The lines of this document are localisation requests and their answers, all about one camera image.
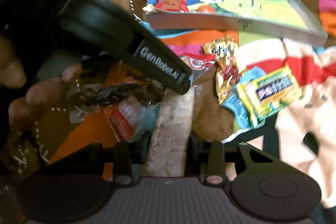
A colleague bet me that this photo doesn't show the red and white snack packet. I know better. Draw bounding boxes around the red and white snack packet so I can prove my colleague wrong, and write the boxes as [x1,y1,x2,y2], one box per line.
[105,96,146,141]

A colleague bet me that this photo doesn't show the pale rice cracker bar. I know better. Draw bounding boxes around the pale rice cracker bar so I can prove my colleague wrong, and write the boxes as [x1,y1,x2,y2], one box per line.
[145,88,195,177]

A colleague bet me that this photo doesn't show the dark brown snack packet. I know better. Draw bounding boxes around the dark brown snack packet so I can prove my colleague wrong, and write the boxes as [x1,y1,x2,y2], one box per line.
[67,76,165,111]

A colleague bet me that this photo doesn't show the yellow green snack packet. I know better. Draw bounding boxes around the yellow green snack packet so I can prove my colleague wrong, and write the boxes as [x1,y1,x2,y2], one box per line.
[221,65,303,130]

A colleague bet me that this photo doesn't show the red white candy packet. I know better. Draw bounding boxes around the red white candy packet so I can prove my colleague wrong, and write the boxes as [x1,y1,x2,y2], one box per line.
[180,53,216,71]

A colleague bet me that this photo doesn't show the gold snack packet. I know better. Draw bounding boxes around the gold snack packet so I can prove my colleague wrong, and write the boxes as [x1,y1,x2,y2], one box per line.
[202,36,242,105]

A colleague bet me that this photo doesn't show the person's left hand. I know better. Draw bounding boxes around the person's left hand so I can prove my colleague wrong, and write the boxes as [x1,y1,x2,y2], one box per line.
[1,37,82,131]

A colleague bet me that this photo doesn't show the colourful cartoon blanket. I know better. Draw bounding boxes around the colourful cartoon blanket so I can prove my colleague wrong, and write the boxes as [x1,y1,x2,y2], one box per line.
[0,0,336,214]

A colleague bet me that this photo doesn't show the grey tray with cartoon towel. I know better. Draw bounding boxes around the grey tray with cartoon towel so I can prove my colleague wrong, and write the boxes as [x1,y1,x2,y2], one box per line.
[143,0,328,47]

